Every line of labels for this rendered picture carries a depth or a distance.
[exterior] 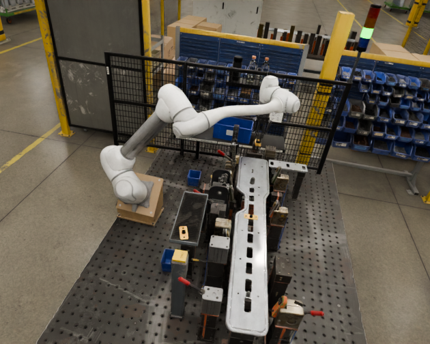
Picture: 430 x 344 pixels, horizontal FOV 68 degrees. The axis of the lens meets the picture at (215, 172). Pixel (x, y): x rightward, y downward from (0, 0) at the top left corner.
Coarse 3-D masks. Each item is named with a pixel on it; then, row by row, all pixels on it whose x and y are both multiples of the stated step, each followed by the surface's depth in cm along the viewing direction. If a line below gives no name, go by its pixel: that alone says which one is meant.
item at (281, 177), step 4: (280, 176) 225; (284, 176) 222; (288, 176) 223; (276, 180) 222; (280, 180) 222; (284, 180) 221; (288, 180) 221; (276, 184) 224; (280, 184) 224; (284, 184) 224; (276, 188) 226; (280, 188) 226; (284, 188) 225; (284, 192) 233; (284, 196) 232; (268, 208) 242
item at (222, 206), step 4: (212, 204) 188; (216, 204) 188; (220, 204) 188; (224, 204) 188; (220, 208) 185; (224, 208) 185; (220, 212) 185; (224, 212) 184; (220, 216) 187; (224, 216) 186; (208, 220) 194; (208, 224) 196
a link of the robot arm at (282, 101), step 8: (280, 88) 187; (272, 96) 187; (280, 96) 180; (288, 96) 179; (296, 96) 181; (264, 104) 180; (272, 104) 179; (280, 104) 179; (288, 104) 178; (296, 104) 178; (208, 112) 175; (216, 112) 177; (224, 112) 179; (232, 112) 179; (240, 112) 179; (248, 112) 179; (256, 112) 179; (264, 112) 179; (272, 112) 182; (280, 112) 183; (288, 112) 182; (208, 120) 173; (216, 120) 177
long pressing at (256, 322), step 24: (240, 168) 233; (264, 168) 236; (240, 192) 212; (264, 192) 213; (240, 216) 192; (264, 216) 194; (240, 240) 177; (264, 240) 179; (240, 264) 164; (264, 264) 165; (240, 288) 152; (264, 288) 154; (240, 312) 143; (264, 312) 144
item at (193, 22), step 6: (186, 18) 617; (192, 18) 622; (198, 18) 626; (204, 18) 632; (174, 24) 569; (180, 24) 574; (186, 24) 578; (192, 24) 583; (198, 24) 587; (204, 24) 592; (210, 24) 596; (216, 24) 601; (168, 30) 557; (174, 30) 554; (210, 30) 578; (216, 30) 575; (174, 36) 560; (174, 42) 566; (174, 48) 572
